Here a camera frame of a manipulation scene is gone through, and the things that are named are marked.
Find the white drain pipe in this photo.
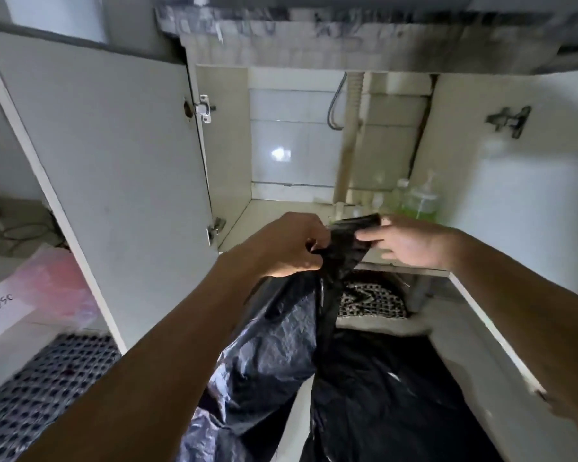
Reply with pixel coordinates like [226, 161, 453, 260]
[332, 72, 372, 212]

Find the green liquid pump bottle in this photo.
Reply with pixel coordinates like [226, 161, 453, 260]
[405, 170, 440, 223]

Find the black and white patterned mat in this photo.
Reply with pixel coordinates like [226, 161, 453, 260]
[336, 279, 409, 320]

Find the dark metal door hinge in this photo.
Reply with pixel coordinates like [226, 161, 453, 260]
[486, 106, 532, 139]

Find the pink plastic bag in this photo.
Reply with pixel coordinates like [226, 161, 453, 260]
[10, 245, 99, 328]

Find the grey flexible hose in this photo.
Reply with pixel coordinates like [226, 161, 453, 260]
[328, 72, 350, 131]

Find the black cable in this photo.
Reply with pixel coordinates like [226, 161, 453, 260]
[0, 221, 70, 248]

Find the white paper sheet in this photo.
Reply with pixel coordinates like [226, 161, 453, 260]
[0, 286, 35, 346]

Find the person's right hand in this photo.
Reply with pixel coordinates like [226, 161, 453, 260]
[356, 215, 456, 271]

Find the person's right forearm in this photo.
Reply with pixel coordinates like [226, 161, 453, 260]
[445, 227, 578, 431]

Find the white cabinet door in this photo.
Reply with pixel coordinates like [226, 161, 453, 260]
[0, 29, 220, 354]
[407, 69, 578, 304]

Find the person's left hand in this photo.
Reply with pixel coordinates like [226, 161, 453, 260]
[241, 212, 337, 280]

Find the blue and white patterned mat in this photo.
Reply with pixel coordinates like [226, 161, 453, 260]
[0, 333, 122, 462]

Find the person's left forearm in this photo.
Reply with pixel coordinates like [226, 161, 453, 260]
[17, 245, 290, 462]

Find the black plastic garbage bag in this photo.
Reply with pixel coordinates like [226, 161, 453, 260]
[176, 214, 504, 462]

